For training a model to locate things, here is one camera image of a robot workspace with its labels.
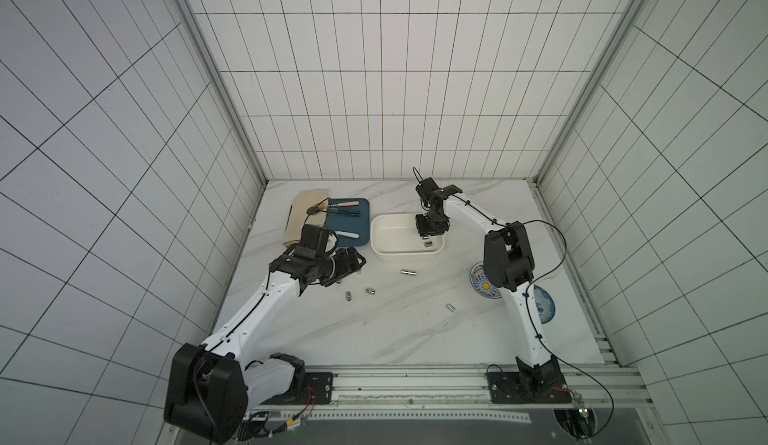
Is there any dark teal tray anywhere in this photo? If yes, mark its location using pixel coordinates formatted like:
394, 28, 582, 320
325, 198, 370, 247

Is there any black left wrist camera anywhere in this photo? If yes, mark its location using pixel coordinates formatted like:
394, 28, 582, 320
299, 224, 338, 256

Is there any white storage box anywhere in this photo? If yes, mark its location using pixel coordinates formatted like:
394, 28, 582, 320
370, 213, 445, 261

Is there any gold spoon green handle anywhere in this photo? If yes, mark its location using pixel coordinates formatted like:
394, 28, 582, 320
317, 207, 361, 216

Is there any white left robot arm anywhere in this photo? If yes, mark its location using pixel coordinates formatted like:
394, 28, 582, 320
164, 244, 366, 444

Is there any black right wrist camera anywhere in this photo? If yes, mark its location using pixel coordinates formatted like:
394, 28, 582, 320
415, 178, 462, 207

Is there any silver spoon white handle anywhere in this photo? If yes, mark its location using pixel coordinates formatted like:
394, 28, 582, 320
330, 230, 360, 240

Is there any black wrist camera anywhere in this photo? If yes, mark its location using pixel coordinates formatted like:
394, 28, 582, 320
299, 224, 338, 256
415, 178, 462, 207

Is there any beige folded cloth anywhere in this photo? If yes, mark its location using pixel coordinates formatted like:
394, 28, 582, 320
282, 189, 330, 247

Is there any gold spoon pink handle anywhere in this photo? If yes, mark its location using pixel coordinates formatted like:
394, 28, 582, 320
324, 201, 360, 208

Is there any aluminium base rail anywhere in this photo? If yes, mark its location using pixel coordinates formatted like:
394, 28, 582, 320
161, 363, 655, 428

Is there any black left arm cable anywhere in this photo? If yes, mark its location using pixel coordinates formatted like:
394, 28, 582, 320
302, 197, 331, 227

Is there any blue white patterned bowl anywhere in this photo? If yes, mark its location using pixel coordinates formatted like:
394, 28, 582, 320
533, 285, 556, 325

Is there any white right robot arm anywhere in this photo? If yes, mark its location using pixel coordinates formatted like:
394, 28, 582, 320
415, 187, 562, 401

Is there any blue yellow patterned bowl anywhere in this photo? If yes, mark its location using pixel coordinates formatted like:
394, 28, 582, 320
469, 262, 501, 300

